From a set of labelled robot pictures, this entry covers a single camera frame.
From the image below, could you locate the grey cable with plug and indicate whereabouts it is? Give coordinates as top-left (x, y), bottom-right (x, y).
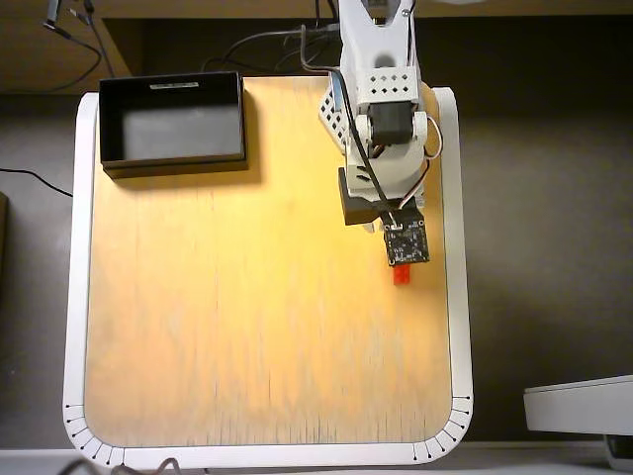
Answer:
top-left (0, 0), bottom-right (105, 95)

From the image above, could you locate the black camera cable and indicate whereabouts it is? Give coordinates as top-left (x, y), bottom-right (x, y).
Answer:
top-left (296, 22), bottom-right (397, 229)

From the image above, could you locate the wooden desk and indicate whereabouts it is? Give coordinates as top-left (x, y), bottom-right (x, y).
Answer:
top-left (0, 0), bottom-right (633, 95)

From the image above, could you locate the thin black cable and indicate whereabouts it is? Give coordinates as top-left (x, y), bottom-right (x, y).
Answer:
top-left (0, 167), bottom-right (74, 198)

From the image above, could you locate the dark cable bundle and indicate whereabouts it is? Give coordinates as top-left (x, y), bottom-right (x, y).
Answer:
top-left (201, 12), bottom-right (342, 75)

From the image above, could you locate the white red servo wire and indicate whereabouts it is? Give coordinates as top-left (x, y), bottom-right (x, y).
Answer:
top-left (395, 116), bottom-right (444, 212)

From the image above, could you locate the looped grey cable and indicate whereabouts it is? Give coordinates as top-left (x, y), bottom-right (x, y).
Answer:
top-left (61, 455), bottom-right (182, 475)

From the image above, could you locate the white table edge frame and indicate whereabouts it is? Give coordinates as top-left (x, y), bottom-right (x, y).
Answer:
top-left (62, 86), bottom-right (475, 469)

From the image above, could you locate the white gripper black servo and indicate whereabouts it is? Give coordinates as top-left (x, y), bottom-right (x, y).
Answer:
top-left (337, 155), bottom-right (429, 235)

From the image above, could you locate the dark cable with connector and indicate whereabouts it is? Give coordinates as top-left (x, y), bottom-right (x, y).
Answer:
top-left (81, 0), bottom-right (118, 78)

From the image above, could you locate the black rectangular bin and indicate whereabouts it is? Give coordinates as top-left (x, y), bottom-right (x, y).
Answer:
top-left (98, 71), bottom-right (249, 180)

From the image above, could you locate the black camera circuit board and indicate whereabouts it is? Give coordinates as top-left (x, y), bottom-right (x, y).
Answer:
top-left (381, 220), bottom-right (431, 268)

